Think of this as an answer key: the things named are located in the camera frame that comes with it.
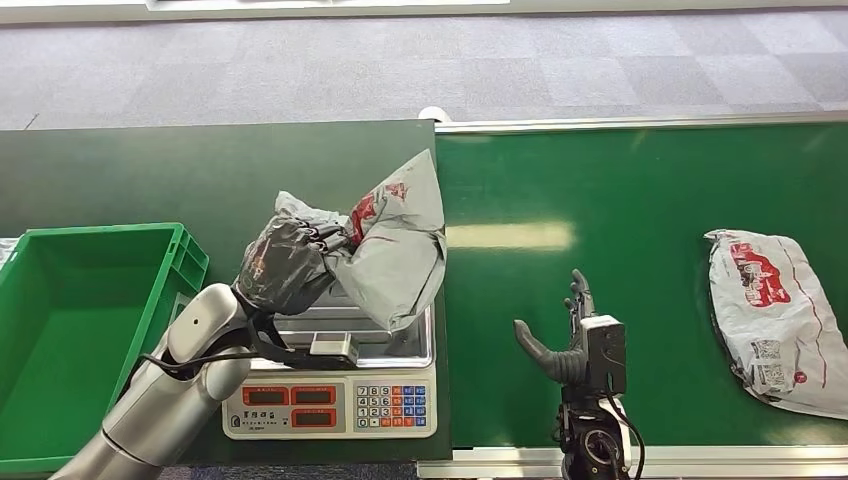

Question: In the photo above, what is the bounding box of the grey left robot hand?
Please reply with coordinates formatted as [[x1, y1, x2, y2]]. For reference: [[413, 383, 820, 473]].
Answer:
[[233, 215, 353, 318]]

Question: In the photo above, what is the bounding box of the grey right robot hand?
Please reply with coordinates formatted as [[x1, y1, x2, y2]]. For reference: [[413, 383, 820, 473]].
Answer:
[[513, 268, 598, 388]]

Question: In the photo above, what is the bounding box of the grey courier package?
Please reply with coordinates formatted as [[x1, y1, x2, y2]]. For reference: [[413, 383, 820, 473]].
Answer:
[[274, 148, 449, 333], [703, 229, 848, 421]]

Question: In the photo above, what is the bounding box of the green conveyor belt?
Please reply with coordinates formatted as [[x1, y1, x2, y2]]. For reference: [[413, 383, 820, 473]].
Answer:
[[437, 124, 848, 450]]

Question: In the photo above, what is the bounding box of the grey flat courier package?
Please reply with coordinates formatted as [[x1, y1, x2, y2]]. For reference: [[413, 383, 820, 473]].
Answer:
[[703, 229, 848, 421]]

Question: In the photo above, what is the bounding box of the digital weighing scale steel pan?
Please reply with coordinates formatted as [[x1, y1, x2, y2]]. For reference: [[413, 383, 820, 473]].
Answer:
[[221, 281, 440, 441]]

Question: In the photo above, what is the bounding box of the green plastic crate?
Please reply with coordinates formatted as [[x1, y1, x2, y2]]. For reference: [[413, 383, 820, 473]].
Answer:
[[0, 222, 211, 476]]

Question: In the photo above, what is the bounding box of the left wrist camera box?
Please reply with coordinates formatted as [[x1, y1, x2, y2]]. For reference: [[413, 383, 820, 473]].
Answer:
[[307, 331, 360, 371]]

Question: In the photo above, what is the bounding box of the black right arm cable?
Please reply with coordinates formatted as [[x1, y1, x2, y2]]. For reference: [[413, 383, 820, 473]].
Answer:
[[606, 396, 646, 480]]

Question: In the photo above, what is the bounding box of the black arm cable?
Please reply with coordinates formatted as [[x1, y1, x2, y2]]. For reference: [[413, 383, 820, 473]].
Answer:
[[606, 396, 646, 480], [139, 312, 319, 383]]

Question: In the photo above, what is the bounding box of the aluminium conveyor side rail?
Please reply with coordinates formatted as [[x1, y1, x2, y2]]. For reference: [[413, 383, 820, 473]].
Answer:
[[435, 111, 848, 136], [417, 445, 848, 480]]

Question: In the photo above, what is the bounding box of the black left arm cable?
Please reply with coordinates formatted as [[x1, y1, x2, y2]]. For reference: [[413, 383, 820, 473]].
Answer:
[[139, 312, 319, 383]]

